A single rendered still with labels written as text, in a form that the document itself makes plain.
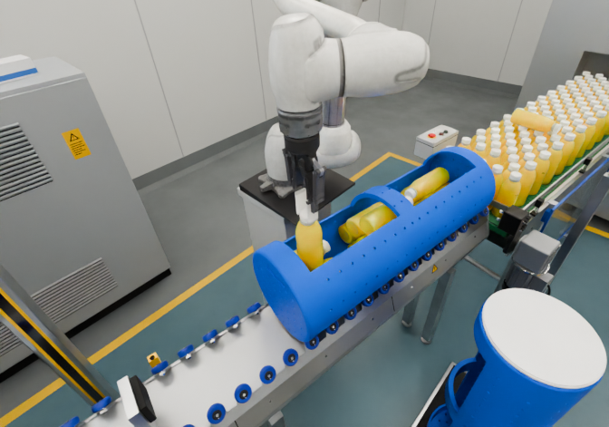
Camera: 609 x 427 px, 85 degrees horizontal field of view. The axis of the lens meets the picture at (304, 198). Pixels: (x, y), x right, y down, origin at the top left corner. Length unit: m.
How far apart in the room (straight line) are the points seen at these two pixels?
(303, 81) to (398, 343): 1.80
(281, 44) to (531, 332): 0.93
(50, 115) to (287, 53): 1.48
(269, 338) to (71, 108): 1.41
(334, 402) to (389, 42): 1.73
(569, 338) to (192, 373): 1.01
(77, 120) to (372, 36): 1.58
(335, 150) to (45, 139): 1.34
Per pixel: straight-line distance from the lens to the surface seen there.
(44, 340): 1.19
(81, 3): 3.23
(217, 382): 1.07
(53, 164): 2.00
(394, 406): 2.02
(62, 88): 1.92
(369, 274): 0.95
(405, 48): 0.64
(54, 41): 3.19
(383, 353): 2.13
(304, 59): 0.60
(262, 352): 1.08
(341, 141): 1.33
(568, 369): 1.09
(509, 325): 1.10
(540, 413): 1.17
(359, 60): 0.62
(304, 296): 0.84
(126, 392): 0.96
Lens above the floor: 1.87
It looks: 37 degrees down
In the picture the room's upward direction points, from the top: 4 degrees counter-clockwise
